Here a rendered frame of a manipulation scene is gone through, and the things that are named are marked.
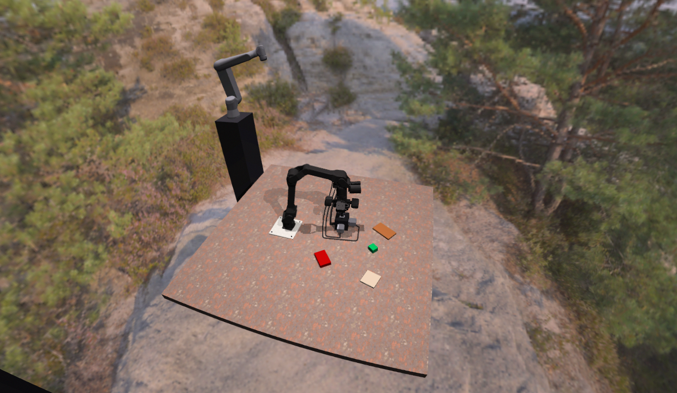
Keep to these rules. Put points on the beige flat rectangular slab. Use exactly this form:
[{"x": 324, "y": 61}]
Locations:
[{"x": 370, "y": 279}]

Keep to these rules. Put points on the flat orange-brown rectangular slab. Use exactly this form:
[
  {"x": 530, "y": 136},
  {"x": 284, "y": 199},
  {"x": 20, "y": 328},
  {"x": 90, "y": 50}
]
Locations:
[{"x": 384, "y": 231}]

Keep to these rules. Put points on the red flat block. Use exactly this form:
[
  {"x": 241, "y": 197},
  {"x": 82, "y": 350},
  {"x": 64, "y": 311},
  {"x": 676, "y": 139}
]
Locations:
[{"x": 322, "y": 258}]

